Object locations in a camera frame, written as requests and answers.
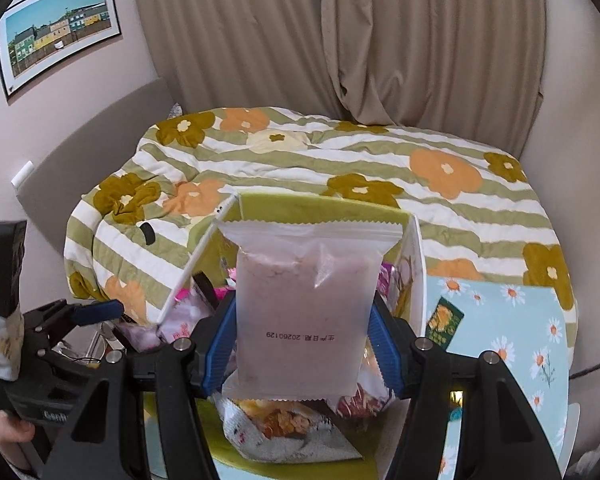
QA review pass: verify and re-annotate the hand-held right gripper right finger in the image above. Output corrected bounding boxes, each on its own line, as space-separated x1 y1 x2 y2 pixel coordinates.
370 299 563 480

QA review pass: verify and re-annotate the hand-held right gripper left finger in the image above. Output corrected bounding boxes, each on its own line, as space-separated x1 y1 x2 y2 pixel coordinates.
45 291 239 480

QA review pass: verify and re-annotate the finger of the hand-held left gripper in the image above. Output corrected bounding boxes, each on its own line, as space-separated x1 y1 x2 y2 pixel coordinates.
22 299 126 361

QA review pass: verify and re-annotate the translucent pinkish snack packet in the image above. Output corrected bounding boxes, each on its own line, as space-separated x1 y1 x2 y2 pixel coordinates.
216 219 417 402

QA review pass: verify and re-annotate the yellow-green cardboard box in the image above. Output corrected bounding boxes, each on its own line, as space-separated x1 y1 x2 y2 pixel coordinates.
157 191 427 480

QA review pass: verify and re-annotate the person's left hand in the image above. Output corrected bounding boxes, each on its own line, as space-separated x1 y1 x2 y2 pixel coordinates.
0 412 37 445

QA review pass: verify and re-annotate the pink striped snack packet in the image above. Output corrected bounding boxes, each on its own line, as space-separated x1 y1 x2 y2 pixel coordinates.
159 280 221 346

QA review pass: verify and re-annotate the red snack packet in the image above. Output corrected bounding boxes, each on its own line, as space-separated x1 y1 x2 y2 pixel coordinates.
330 382 398 418

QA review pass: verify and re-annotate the dark green small packet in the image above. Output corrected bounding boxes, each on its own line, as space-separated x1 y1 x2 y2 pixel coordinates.
425 296 466 352

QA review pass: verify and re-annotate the magenta snack packet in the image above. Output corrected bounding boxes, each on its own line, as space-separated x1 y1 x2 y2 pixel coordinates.
377 262 398 306

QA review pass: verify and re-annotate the white printed cloth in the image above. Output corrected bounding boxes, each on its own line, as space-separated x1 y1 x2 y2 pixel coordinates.
0 300 25 382

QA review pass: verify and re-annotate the silver snack packet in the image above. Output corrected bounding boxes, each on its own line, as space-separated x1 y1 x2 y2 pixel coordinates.
217 394 363 462

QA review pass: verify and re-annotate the daisy print tablecloth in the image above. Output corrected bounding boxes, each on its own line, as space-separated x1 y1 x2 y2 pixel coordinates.
142 275 576 480

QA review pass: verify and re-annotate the floral striped blanket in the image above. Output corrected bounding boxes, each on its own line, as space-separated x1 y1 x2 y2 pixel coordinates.
62 106 578 331

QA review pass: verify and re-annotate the beige curtain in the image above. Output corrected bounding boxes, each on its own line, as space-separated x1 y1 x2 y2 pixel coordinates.
130 0 548 128

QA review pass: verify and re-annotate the white wall switch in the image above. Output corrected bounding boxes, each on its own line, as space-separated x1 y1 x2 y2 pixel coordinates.
11 160 34 187

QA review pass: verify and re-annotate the black cable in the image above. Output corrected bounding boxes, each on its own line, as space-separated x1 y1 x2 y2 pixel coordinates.
569 357 600 382

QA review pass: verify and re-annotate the framed wall picture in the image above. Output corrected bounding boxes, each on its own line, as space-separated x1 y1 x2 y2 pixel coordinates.
0 0 123 103

